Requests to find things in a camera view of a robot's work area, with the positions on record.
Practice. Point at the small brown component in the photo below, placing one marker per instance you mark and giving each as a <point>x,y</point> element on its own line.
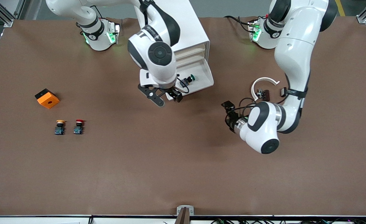
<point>265,95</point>

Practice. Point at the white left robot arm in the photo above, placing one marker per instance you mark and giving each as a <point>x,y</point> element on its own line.
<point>295,46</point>

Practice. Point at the small black clip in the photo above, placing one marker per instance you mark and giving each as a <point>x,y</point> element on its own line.
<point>283,91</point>

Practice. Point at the white curved plastic part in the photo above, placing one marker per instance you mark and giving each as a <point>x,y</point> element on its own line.
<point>263,78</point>

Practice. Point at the red push button switch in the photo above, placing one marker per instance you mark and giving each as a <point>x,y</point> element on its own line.
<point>78,127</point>

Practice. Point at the green push button switch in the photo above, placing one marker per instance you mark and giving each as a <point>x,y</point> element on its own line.
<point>189,79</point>

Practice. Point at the dark wedge post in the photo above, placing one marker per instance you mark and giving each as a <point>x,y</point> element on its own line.
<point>182,217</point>

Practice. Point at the yellow push button switch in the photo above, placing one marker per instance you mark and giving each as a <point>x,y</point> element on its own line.
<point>59,127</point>

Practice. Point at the table edge rail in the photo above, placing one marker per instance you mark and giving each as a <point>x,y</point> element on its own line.
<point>123,220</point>

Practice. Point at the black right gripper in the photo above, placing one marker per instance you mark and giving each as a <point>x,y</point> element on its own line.
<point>172,92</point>

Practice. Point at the orange box with black base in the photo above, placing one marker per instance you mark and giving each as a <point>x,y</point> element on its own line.
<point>49,101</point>

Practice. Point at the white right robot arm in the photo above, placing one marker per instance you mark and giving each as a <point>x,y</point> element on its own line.
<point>161,70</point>

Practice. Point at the grey metal bracket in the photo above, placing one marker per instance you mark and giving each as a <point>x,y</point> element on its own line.
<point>185,207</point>

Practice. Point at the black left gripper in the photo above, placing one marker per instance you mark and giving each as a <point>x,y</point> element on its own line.
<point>233,121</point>

